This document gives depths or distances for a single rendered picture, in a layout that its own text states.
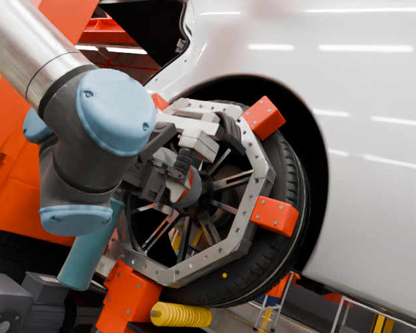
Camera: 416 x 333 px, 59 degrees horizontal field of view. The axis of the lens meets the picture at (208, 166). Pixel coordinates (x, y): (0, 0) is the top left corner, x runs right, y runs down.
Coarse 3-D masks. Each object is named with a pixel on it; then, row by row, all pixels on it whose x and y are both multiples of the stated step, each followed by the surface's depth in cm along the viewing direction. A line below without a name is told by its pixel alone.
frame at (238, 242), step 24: (240, 120) 107; (264, 168) 95; (120, 192) 124; (264, 192) 98; (120, 216) 119; (240, 216) 94; (120, 240) 111; (240, 240) 91; (144, 264) 103; (192, 264) 97; (216, 264) 97
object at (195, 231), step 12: (228, 168) 131; (240, 168) 129; (204, 192) 127; (228, 192) 125; (240, 192) 125; (228, 204) 122; (216, 216) 121; (228, 216) 124; (192, 228) 129; (216, 228) 125; (228, 228) 123; (192, 240) 128; (204, 240) 125
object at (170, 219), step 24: (168, 144) 132; (216, 168) 116; (216, 192) 114; (144, 216) 131; (168, 216) 118; (192, 216) 114; (144, 240) 123; (168, 240) 139; (216, 240) 107; (168, 264) 119
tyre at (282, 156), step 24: (264, 144) 108; (288, 144) 111; (288, 168) 102; (288, 192) 99; (264, 240) 97; (288, 240) 101; (240, 264) 98; (264, 264) 97; (288, 264) 109; (168, 288) 106; (192, 288) 102; (216, 288) 99; (240, 288) 100; (264, 288) 110
